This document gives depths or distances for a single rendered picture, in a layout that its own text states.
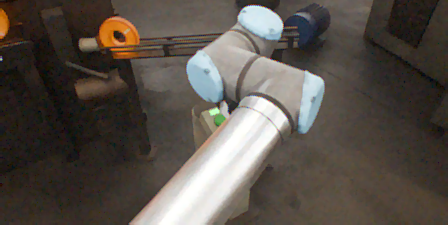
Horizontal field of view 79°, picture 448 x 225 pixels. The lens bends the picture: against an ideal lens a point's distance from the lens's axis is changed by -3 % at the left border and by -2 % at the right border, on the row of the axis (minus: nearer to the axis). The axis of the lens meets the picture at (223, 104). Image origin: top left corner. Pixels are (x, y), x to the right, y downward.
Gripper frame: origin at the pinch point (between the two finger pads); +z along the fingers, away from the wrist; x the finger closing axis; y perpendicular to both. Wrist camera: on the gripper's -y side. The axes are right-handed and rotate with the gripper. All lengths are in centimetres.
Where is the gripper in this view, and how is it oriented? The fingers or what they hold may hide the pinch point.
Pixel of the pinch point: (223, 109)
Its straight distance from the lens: 84.3
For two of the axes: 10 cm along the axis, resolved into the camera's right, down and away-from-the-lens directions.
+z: -1.8, 5.5, 8.2
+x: 8.6, -3.2, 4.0
